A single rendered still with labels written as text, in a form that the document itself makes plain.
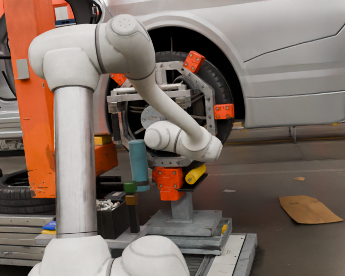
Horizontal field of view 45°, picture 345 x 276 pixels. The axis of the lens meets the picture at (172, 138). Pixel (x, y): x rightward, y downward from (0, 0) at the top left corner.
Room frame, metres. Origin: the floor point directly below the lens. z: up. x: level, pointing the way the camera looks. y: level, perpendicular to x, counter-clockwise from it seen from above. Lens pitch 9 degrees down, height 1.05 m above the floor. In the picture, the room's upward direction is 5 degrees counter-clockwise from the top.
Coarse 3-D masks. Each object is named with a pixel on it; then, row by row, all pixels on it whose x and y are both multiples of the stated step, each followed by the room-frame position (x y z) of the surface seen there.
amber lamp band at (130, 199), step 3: (126, 195) 1.57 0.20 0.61; (129, 195) 1.57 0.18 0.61; (132, 195) 1.57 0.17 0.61; (135, 195) 1.57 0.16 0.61; (126, 198) 1.57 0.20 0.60; (129, 198) 1.57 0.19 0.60; (132, 198) 1.56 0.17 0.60; (135, 198) 1.57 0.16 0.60; (138, 198) 1.59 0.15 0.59; (126, 201) 1.57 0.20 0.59; (129, 201) 1.57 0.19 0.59; (132, 201) 1.56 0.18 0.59; (135, 201) 1.57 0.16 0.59; (138, 201) 1.59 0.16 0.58; (126, 204) 1.57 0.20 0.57; (129, 204) 1.57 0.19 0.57; (132, 204) 1.56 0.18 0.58; (135, 204) 1.56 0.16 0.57
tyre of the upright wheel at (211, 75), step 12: (156, 60) 2.25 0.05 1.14; (168, 60) 2.23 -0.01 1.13; (180, 60) 2.21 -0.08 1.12; (204, 60) 2.29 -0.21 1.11; (204, 72) 2.17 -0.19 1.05; (216, 72) 2.23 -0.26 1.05; (216, 84) 2.15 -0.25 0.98; (228, 84) 2.32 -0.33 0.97; (216, 96) 2.15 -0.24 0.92; (228, 96) 2.20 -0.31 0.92; (228, 120) 2.15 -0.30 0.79; (228, 132) 2.24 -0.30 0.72; (192, 168) 2.21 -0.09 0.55
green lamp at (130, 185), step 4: (124, 184) 1.57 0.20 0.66; (128, 184) 1.57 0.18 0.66; (132, 184) 1.56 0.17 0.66; (136, 184) 1.59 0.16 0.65; (124, 188) 1.57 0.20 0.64; (128, 188) 1.57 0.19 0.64; (132, 188) 1.56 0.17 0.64; (136, 188) 1.59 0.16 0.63; (128, 192) 1.57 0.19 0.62; (132, 192) 1.56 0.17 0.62
